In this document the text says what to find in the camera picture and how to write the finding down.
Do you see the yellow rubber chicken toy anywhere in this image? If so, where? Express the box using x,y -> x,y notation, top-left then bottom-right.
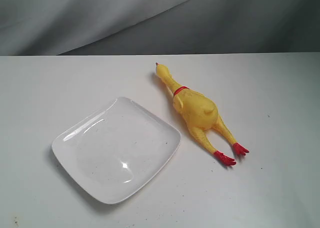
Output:
155,63 -> 249,167

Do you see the white square plate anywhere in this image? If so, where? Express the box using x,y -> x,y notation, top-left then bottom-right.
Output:
51,97 -> 181,205

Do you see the grey backdrop cloth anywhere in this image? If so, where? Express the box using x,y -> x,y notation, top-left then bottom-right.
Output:
0,0 -> 320,55

